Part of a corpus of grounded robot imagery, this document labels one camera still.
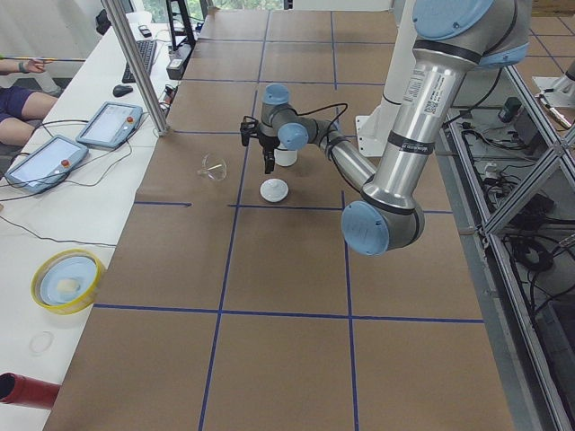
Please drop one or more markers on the red cylinder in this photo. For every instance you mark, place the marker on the red cylinder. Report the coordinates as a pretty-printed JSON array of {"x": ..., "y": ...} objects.
[{"x": 28, "y": 392}]

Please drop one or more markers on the white enamel mug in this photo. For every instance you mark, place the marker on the white enamel mug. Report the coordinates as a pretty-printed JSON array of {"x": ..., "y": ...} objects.
[{"x": 285, "y": 157}]

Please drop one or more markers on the yellow rimmed bowl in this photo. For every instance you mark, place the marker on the yellow rimmed bowl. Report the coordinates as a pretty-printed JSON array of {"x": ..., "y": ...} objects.
[{"x": 67, "y": 282}]

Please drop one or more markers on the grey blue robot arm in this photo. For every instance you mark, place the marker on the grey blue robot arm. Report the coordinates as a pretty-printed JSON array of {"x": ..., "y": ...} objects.
[{"x": 453, "y": 37}]

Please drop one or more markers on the aluminium frame post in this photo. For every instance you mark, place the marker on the aluminium frame post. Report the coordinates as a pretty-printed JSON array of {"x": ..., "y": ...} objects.
[{"x": 119, "y": 23}]

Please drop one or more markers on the aluminium side frame rack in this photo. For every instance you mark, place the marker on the aluminium side frame rack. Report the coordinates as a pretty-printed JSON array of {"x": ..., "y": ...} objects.
[{"x": 510, "y": 174}]

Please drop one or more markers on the teach pendant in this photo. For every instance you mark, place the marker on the teach pendant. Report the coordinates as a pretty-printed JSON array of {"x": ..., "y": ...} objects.
[
  {"x": 111, "y": 125},
  {"x": 47, "y": 166}
]

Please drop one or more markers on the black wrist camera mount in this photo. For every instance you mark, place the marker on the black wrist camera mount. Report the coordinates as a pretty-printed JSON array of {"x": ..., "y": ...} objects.
[{"x": 249, "y": 128}]

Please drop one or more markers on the near teach pendant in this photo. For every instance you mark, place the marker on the near teach pendant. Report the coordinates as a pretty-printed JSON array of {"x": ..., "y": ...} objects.
[{"x": 47, "y": 166}]

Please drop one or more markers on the seated person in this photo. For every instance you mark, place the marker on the seated person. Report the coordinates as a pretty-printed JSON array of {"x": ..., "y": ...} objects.
[{"x": 19, "y": 106}]

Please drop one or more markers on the clear round lid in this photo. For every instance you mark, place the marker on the clear round lid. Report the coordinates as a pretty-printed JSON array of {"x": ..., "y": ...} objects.
[{"x": 41, "y": 342}]

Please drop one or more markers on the white enamel mug lid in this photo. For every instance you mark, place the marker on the white enamel mug lid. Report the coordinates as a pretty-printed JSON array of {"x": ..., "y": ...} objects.
[{"x": 274, "y": 190}]

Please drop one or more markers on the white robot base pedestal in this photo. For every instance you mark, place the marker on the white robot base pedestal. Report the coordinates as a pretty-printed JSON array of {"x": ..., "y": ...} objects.
[{"x": 373, "y": 130}]

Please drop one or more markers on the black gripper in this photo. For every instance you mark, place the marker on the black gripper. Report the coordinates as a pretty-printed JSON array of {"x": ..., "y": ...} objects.
[{"x": 269, "y": 145}]

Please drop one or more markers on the far teach pendant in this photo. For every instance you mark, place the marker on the far teach pendant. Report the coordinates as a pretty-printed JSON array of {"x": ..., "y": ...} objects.
[{"x": 111, "y": 125}]

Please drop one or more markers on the clear plastic funnel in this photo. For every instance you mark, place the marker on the clear plastic funnel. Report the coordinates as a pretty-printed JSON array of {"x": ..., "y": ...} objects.
[{"x": 213, "y": 168}]

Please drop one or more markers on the black computer mouse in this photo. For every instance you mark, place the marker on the black computer mouse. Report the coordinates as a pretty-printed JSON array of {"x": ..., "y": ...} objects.
[{"x": 121, "y": 90}]

